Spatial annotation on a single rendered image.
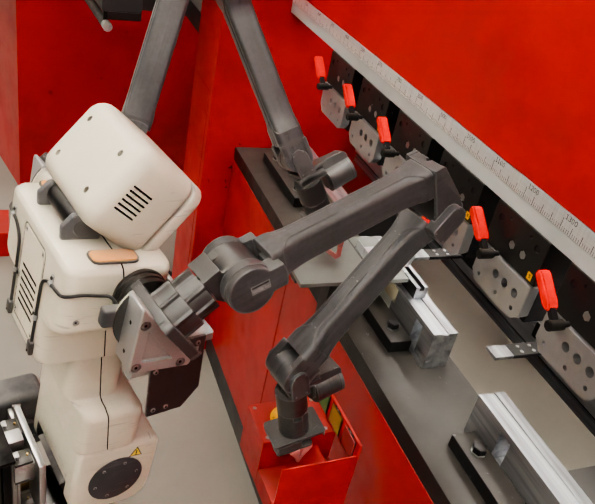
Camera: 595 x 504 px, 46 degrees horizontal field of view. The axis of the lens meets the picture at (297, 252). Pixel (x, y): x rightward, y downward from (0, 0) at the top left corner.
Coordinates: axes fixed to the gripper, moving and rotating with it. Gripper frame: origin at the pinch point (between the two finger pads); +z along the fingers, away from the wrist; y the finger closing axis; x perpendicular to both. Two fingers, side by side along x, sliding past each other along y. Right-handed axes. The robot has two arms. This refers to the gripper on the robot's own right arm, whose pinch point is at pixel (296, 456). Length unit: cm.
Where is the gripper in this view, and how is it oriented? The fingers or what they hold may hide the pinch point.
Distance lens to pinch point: 142.6
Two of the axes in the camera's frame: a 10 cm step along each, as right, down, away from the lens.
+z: 0.5, 8.0, 6.0
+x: -3.7, -5.5, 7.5
